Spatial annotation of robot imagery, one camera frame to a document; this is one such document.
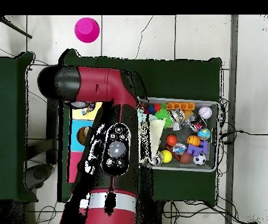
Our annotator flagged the orange basketball toy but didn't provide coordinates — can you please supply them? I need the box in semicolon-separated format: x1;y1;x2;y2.
186;135;201;147

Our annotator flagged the black and white soccer ball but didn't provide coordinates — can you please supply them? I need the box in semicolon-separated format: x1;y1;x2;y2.
192;152;207;166

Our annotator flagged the dark green side table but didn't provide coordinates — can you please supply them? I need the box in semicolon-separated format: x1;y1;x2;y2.
0;51;36;202

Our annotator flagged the orange plastic tray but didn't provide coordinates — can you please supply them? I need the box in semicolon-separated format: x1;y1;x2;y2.
165;101;195;111

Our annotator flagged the green spiky ball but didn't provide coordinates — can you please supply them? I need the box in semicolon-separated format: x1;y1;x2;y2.
154;108;174;129

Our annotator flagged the pink plastic cup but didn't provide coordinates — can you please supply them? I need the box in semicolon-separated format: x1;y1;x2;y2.
74;17;100;44

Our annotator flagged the white baseball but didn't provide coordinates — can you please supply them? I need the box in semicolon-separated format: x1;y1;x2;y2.
198;106;213;120

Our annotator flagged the wooden box with three holes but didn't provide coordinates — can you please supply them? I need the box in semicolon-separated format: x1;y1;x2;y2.
67;101;103;184

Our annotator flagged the plain yellow ball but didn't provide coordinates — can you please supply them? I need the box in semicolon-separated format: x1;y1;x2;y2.
160;149;172;163

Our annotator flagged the globe print ball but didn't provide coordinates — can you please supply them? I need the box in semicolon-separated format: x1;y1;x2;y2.
196;127;211;141

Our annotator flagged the black floor cable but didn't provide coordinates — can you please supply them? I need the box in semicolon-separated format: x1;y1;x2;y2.
220;129;268;145

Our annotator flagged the red rubber ball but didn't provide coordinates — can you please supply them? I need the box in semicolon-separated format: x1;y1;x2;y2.
165;134;178;147

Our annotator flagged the cream knitted cloth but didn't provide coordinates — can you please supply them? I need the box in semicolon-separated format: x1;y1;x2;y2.
145;118;167;162

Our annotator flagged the wire mesh bin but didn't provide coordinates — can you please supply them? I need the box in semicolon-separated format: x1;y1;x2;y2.
137;96;220;173

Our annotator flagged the purple foam toy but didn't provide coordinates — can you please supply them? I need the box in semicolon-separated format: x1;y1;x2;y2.
186;140;209;157

